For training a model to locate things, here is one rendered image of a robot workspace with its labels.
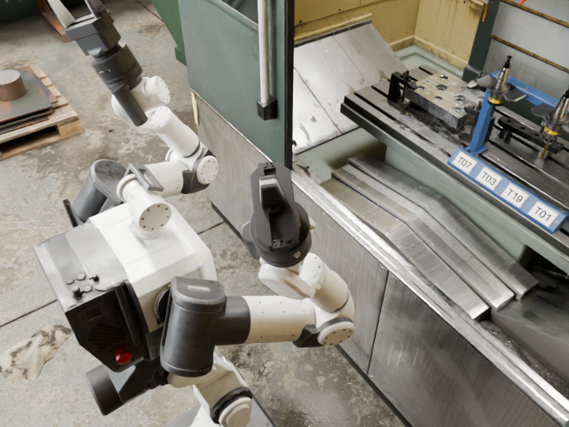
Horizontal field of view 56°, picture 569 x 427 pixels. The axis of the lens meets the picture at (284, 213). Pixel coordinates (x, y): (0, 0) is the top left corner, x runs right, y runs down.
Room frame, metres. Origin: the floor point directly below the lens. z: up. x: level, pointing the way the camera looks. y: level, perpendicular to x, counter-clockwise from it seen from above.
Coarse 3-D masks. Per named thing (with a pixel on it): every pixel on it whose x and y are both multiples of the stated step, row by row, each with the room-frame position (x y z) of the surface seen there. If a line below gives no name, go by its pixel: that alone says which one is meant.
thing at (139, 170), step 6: (132, 168) 0.80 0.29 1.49; (138, 168) 0.81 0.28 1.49; (144, 168) 0.82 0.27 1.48; (126, 174) 0.81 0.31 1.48; (132, 174) 0.80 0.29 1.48; (138, 174) 0.78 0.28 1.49; (144, 174) 0.82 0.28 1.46; (150, 174) 0.80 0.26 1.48; (120, 180) 0.79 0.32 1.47; (144, 180) 0.76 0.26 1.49; (156, 180) 0.78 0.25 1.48; (144, 186) 0.75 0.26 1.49; (150, 186) 0.75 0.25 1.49; (156, 186) 0.76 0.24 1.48; (162, 186) 0.77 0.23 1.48
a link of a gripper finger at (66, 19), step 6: (48, 0) 1.10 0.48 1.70; (54, 0) 1.11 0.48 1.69; (54, 6) 1.10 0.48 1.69; (60, 6) 1.11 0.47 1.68; (54, 12) 1.09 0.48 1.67; (60, 12) 1.10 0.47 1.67; (66, 12) 1.11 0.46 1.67; (60, 18) 1.09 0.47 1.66; (66, 18) 1.10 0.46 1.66; (72, 18) 1.11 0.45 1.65; (66, 24) 1.09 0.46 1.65
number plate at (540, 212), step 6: (540, 204) 1.29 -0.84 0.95; (534, 210) 1.28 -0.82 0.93; (540, 210) 1.27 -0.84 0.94; (546, 210) 1.26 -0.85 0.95; (552, 210) 1.26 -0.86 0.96; (534, 216) 1.26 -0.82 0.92; (540, 216) 1.26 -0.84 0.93; (546, 216) 1.25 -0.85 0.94; (552, 216) 1.24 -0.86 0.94; (546, 222) 1.23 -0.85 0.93
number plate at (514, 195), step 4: (508, 188) 1.38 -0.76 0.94; (512, 188) 1.37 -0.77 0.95; (516, 188) 1.37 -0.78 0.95; (504, 192) 1.37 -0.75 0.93; (508, 192) 1.37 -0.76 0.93; (512, 192) 1.36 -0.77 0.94; (516, 192) 1.36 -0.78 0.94; (520, 192) 1.35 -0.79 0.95; (524, 192) 1.34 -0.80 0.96; (504, 196) 1.37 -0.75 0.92; (508, 196) 1.36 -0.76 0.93; (512, 196) 1.35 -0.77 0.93; (516, 196) 1.35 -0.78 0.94; (520, 196) 1.34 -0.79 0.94; (524, 196) 1.33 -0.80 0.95; (528, 196) 1.33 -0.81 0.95; (508, 200) 1.35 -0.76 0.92; (512, 200) 1.34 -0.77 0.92; (516, 200) 1.34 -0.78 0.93; (520, 200) 1.33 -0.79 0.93; (524, 200) 1.32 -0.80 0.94; (516, 204) 1.32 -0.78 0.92; (520, 204) 1.32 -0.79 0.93
